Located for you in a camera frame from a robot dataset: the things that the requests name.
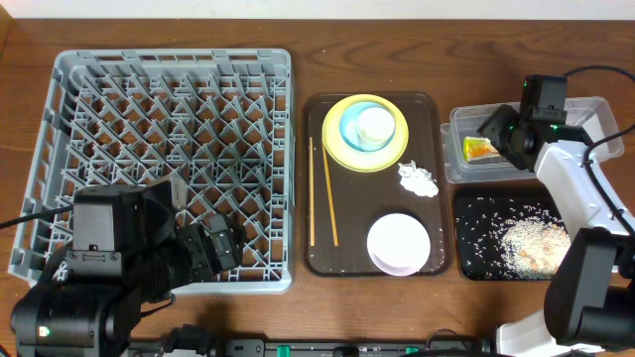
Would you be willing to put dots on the white tissue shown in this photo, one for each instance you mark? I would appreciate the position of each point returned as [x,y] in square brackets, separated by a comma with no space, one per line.
[417,180]

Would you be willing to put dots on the pile of rice waste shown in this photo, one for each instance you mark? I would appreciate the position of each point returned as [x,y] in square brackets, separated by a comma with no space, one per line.
[536,245]

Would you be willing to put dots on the black tray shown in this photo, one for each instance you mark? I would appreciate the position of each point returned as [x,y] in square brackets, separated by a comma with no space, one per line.
[476,258]

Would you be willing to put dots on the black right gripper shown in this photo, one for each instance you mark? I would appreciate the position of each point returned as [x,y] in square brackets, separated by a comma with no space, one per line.
[506,121]

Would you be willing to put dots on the clear plastic bin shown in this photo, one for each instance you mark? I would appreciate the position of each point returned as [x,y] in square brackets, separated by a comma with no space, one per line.
[594,114]

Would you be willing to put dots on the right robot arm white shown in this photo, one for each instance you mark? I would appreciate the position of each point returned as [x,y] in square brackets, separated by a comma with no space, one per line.
[581,306]

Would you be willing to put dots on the dark brown tray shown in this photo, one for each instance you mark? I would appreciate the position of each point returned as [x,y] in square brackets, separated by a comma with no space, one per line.
[360,199]

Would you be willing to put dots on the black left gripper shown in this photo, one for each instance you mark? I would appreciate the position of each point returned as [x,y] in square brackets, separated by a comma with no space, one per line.
[218,246]

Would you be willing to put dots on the cream cup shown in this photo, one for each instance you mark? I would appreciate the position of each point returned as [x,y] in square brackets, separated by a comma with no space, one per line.
[375,128]

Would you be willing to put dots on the grey dishwasher rack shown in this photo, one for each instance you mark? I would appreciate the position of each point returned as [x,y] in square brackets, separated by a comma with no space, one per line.
[221,119]

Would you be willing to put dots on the light blue bowl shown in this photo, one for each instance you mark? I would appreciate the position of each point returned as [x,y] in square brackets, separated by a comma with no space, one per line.
[348,124]

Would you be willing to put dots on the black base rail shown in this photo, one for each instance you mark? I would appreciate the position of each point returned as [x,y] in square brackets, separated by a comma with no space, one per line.
[197,341]

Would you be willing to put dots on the green yellow snack wrapper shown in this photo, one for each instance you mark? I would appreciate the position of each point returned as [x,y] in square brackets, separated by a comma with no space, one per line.
[477,148]

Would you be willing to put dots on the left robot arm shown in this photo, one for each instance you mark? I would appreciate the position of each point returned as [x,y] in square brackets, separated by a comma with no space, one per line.
[127,250]

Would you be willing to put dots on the white pink bowl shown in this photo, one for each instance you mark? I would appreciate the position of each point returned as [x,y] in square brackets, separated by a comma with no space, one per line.
[398,244]

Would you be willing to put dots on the yellow plate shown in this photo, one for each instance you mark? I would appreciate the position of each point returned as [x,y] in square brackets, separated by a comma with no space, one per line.
[364,162]

